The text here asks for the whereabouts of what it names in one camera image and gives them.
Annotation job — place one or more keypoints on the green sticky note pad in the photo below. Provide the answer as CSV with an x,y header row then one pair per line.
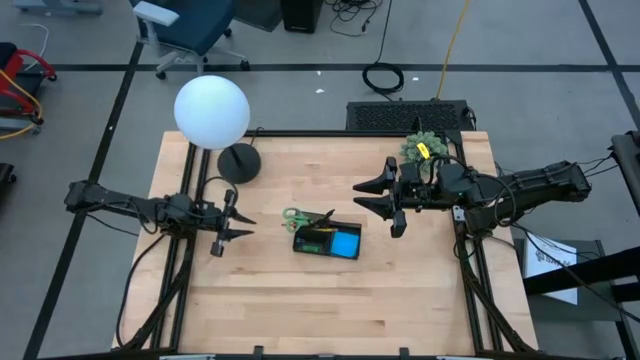
x,y
311,246

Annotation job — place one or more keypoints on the black tower box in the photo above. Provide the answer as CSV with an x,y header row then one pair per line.
x,y
301,15

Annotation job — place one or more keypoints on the black mesh desk organizer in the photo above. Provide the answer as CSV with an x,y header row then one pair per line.
x,y
320,239

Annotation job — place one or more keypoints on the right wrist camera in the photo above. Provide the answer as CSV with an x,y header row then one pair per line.
x,y
399,227

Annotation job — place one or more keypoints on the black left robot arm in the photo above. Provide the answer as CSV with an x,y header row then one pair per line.
x,y
125,207

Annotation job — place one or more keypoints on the white globe table lamp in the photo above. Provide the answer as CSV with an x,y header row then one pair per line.
x,y
212,112

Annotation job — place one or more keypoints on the grey side table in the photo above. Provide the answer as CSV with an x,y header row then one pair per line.
x,y
590,307

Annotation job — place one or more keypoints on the blue sticky note pad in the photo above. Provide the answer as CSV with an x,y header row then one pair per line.
x,y
345,245

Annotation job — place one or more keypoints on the red cart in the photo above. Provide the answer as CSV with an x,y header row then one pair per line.
x,y
12,65

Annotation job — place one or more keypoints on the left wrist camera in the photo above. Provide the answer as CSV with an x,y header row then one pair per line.
x,y
217,248

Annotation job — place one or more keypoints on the black ballpoint pen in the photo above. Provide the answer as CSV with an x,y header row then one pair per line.
x,y
326,217

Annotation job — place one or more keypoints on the small potted green plant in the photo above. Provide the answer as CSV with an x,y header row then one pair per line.
x,y
410,152

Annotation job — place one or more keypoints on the black keyboard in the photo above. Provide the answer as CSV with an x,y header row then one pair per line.
x,y
407,116

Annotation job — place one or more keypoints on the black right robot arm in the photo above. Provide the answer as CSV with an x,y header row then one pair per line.
x,y
540,187

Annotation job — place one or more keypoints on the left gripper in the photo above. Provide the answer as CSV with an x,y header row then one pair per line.
x,y
220,217

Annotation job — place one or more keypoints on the yellow pencil pink eraser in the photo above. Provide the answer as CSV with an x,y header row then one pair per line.
x,y
326,229

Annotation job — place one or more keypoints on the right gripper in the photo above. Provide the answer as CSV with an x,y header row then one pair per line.
x,y
417,190

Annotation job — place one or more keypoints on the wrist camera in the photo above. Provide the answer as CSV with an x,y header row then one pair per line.
x,y
399,227
217,248

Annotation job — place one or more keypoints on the blue office chair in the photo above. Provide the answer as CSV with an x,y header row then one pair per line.
x,y
195,22

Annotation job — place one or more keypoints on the white paper sheet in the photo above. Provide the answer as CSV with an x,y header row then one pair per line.
x,y
545,260

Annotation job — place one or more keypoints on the black metal beam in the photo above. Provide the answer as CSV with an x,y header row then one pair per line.
x,y
575,275

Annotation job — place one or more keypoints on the black table edge clamp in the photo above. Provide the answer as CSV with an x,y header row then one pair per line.
x,y
404,352
258,350

